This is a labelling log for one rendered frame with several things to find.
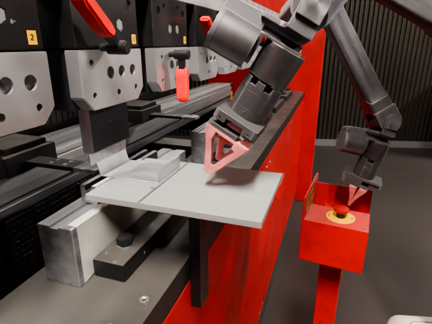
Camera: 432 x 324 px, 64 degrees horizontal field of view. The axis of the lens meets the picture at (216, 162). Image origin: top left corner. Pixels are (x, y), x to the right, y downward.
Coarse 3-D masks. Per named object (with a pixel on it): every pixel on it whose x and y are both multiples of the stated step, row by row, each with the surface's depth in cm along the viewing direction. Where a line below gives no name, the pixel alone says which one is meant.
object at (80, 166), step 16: (0, 144) 63; (16, 144) 63; (32, 144) 66; (48, 144) 68; (0, 160) 59; (16, 160) 61; (32, 160) 64; (48, 160) 64; (64, 160) 64; (0, 176) 60
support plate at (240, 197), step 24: (192, 168) 61; (240, 168) 61; (96, 192) 51; (120, 192) 51; (144, 192) 51; (168, 192) 51; (192, 192) 51; (216, 192) 51; (240, 192) 51; (264, 192) 51; (192, 216) 46; (216, 216) 45; (240, 216) 44; (264, 216) 44
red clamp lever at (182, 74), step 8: (176, 56) 64; (184, 56) 64; (184, 64) 65; (176, 72) 66; (184, 72) 65; (176, 80) 66; (184, 80) 65; (176, 88) 67; (184, 88) 66; (184, 96) 66
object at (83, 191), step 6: (144, 150) 71; (156, 150) 71; (132, 156) 68; (138, 156) 68; (144, 156) 68; (150, 156) 69; (156, 156) 71; (90, 180) 56; (96, 180) 57; (84, 186) 54; (90, 186) 55; (84, 192) 54; (84, 198) 55
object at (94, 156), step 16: (80, 112) 51; (96, 112) 52; (112, 112) 56; (80, 128) 52; (96, 128) 53; (112, 128) 57; (128, 128) 61; (96, 144) 53; (112, 144) 57; (96, 160) 55
